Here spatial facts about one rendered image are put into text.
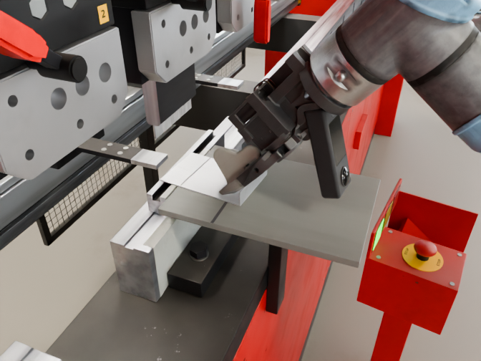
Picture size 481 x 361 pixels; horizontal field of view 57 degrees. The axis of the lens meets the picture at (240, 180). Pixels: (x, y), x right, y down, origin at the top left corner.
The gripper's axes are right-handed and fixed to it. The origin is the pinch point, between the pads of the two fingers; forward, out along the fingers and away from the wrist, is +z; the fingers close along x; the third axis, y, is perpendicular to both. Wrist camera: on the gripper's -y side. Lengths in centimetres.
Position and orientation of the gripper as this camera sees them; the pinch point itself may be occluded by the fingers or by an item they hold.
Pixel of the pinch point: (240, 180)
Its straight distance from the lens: 62.2
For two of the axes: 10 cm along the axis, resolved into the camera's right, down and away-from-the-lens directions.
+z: -5.7, 4.6, 6.8
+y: -6.8, -7.3, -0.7
